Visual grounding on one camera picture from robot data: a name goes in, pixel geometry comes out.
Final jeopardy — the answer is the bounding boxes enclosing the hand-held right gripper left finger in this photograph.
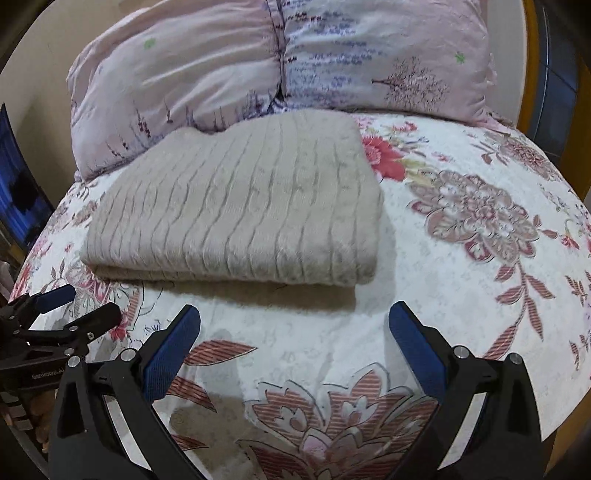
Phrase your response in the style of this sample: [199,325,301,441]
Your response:
[48,305,202,480]

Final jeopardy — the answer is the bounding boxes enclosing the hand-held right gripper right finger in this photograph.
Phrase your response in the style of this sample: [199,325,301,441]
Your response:
[388,301,544,480]

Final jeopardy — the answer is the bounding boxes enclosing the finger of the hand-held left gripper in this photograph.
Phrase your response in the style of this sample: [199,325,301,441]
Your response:
[0,284,76,325]
[14,302,122,360]

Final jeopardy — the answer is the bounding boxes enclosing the beige cable-knit sweater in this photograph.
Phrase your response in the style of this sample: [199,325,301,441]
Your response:
[79,108,386,288]

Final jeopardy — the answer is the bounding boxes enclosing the blue lit screen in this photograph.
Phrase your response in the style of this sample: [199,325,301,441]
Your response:
[0,104,55,247]

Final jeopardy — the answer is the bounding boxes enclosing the floral printed bedsheet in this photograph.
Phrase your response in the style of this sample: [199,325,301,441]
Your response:
[9,113,591,480]

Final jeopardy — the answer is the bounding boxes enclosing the pink printed pillow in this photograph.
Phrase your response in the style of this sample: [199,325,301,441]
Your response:
[66,0,288,182]
[276,0,511,127]

